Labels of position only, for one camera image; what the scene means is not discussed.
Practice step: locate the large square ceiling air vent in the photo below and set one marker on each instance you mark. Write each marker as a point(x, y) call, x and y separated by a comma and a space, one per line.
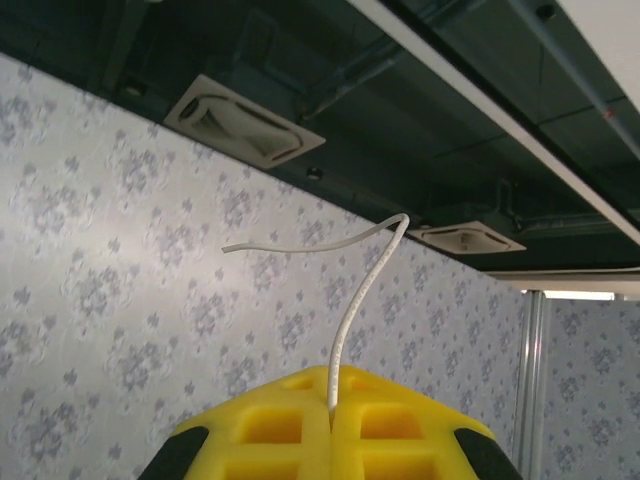
point(240, 122)

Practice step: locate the small square ceiling air vent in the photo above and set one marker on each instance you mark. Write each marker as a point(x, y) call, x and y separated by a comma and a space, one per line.
point(467, 240)

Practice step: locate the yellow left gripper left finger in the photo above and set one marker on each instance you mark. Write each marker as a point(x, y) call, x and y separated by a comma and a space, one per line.
point(260, 440)

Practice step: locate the aluminium frame corner post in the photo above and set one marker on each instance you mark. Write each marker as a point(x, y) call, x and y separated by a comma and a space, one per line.
point(533, 380)

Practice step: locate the long white ceiling light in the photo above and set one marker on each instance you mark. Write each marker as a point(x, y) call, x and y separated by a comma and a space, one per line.
point(500, 105)

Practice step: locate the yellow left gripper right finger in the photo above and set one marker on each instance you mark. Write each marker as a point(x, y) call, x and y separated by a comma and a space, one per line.
point(400, 440)

